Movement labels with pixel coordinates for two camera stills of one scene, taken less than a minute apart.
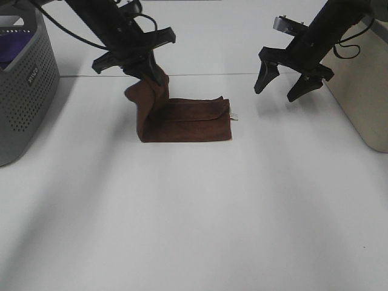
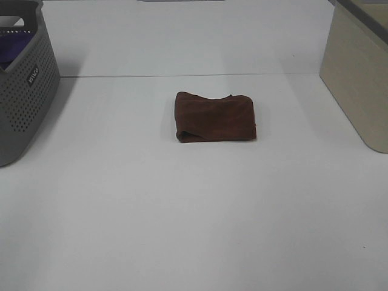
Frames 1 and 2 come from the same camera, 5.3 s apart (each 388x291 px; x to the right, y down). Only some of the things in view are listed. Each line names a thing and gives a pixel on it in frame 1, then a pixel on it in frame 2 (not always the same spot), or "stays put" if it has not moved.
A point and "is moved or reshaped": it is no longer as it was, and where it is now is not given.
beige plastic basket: x=359 y=83 stays put
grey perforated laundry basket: x=30 y=88 stays put
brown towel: x=161 y=119 is moved or reshaped
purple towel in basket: x=11 y=44 stays put
